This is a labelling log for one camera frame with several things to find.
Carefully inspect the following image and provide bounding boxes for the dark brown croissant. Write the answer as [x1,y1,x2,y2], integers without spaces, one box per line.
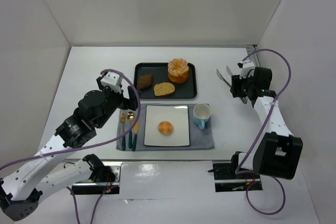
[137,73,153,91]

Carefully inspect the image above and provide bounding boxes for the sliced brown bread loaf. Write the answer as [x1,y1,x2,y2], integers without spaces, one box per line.
[154,82,175,97]

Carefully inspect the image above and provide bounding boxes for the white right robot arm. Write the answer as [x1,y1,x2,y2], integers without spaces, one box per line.
[230,65,303,179]

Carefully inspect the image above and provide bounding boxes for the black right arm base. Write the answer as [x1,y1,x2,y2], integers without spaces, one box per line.
[207,163,263,193]

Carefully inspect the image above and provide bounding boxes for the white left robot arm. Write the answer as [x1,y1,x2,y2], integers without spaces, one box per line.
[1,72,140,221]

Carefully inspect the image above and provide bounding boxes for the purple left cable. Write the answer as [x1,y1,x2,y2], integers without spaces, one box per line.
[0,68,141,224]

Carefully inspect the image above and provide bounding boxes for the aluminium rail frame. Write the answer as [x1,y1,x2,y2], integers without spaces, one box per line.
[246,44,263,68]

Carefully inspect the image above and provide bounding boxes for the black rectangular tray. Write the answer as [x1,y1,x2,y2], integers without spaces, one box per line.
[133,62,197,100]

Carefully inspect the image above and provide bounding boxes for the light blue mug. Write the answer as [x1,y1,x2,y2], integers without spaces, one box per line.
[193,103,212,130]

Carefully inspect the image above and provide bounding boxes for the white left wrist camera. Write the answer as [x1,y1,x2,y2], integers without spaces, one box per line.
[100,71,123,94]

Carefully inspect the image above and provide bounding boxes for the metal tongs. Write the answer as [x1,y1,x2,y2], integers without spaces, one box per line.
[216,65,248,104]

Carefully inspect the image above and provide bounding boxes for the gold spoon green handle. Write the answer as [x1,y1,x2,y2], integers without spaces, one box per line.
[127,111,135,149]

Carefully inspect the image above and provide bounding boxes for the gold knife green handle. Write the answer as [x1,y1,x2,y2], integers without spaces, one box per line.
[131,120,139,151]

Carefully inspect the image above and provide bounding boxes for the white square plate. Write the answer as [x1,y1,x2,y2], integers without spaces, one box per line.
[144,105,190,147]

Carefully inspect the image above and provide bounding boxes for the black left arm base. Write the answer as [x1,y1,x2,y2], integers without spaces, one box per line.
[71,154,121,195]

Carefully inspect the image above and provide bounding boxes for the small round orange bun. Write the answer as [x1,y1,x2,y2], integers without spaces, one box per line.
[157,121,173,136]

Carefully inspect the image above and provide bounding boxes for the orange sugared round cake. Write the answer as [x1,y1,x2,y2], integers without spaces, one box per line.
[168,58,189,83]

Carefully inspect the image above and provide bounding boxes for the gold fork green handle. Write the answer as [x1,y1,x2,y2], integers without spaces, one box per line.
[121,112,126,151]

